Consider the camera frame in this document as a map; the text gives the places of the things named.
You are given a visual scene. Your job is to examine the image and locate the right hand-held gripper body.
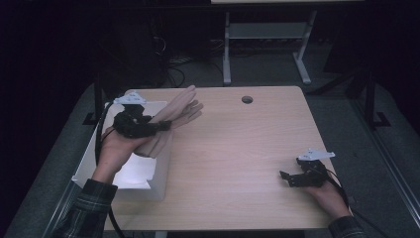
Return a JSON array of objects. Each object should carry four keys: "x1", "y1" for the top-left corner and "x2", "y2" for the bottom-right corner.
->
[{"x1": 295, "y1": 147, "x2": 337, "y2": 189}]

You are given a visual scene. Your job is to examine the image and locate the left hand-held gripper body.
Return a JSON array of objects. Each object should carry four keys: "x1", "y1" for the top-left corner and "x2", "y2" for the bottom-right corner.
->
[{"x1": 112, "y1": 91, "x2": 157, "y2": 140}]

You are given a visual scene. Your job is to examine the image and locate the beige glove with dark button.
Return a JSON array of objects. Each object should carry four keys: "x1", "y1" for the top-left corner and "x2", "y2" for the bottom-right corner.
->
[{"x1": 133, "y1": 99, "x2": 205, "y2": 159}]

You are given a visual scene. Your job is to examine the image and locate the plain beige glove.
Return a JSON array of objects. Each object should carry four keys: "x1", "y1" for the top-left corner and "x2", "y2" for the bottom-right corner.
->
[{"x1": 153, "y1": 84, "x2": 198, "y2": 124}]

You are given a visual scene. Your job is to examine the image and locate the white box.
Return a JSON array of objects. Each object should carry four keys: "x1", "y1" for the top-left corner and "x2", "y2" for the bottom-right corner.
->
[{"x1": 71, "y1": 100, "x2": 175, "y2": 202}]

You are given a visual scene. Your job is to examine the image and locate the person's right hand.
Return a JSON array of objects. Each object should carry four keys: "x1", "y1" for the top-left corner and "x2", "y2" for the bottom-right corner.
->
[{"x1": 305, "y1": 180, "x2": 352, "y2": 220}]

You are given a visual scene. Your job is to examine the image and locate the person's left hand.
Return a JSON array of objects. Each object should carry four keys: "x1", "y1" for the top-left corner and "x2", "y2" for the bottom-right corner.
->
[{"x1": 91, "y1": 126, "x2": 154, "y2": 184}]

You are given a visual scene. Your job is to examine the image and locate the black stand leg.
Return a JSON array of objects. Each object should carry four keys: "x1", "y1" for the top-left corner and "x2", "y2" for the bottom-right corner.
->
[
  {"x1": 362, "y1": 70, "x2": 392, "y2": 129},
  {"x1": 82, "y1": 70, "x2": 107, "y2": 127}
]

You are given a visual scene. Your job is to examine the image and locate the grey metal stand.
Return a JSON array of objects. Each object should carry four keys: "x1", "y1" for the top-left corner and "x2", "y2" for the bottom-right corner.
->
[{"x1": 222, "y1": 9, "x2": 318, "y2": 87}]

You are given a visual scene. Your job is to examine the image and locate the bundle of floor cables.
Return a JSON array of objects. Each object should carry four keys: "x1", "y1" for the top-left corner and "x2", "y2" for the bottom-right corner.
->
[{"x1": 150, "y1": 34, "x2": 226, "y2": 89}]

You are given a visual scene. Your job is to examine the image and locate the aluminium rail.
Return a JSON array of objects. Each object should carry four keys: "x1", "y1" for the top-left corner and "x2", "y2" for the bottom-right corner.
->
[
  {"x1": 349, "y1": 98, "x2": 420, "y2": 220},
  {"x1": 42, "y1": 179, "x2": 84, "y2": 238}
]

